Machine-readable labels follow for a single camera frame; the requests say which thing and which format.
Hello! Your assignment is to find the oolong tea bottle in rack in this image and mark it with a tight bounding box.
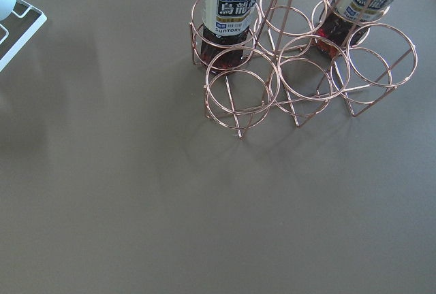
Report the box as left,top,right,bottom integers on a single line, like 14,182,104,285
200,0,257,74

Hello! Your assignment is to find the white metal cup rack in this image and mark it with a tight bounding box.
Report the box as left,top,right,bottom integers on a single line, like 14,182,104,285
1,0,47,71

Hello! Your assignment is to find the copper wire bottle rack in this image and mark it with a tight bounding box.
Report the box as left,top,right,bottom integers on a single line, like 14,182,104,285
189,0,418,137

